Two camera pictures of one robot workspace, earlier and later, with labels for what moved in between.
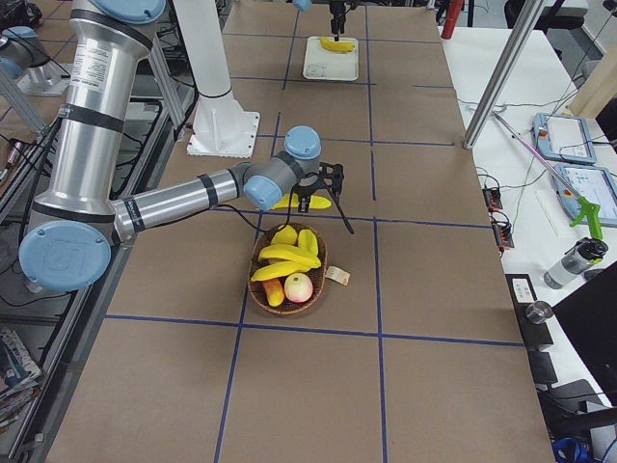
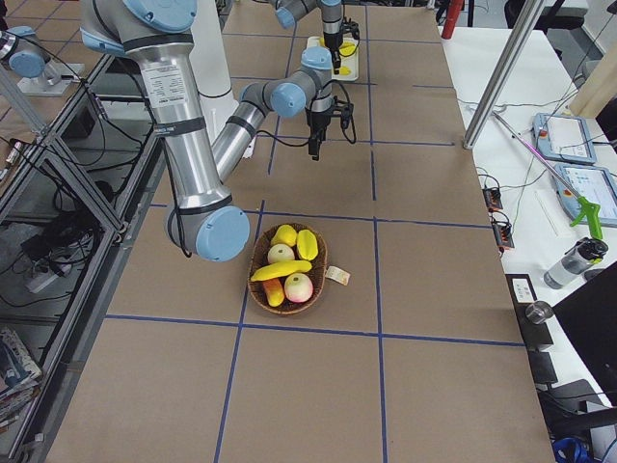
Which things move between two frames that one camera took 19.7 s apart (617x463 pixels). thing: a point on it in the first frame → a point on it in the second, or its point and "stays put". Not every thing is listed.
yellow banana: [303, 257] → [285, 267]
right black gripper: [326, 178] → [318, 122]
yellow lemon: [285, 235] stays put
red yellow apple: [298, 287] stays put
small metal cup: [539, 312] stays put
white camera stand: [221, 126] stays put
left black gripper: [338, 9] → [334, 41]
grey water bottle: [584, 255] stays put
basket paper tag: [338, 274] stays put
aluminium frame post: [502, 71] stays put
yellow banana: [280, 269] → [347, 48]
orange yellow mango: [275, 291] stays put
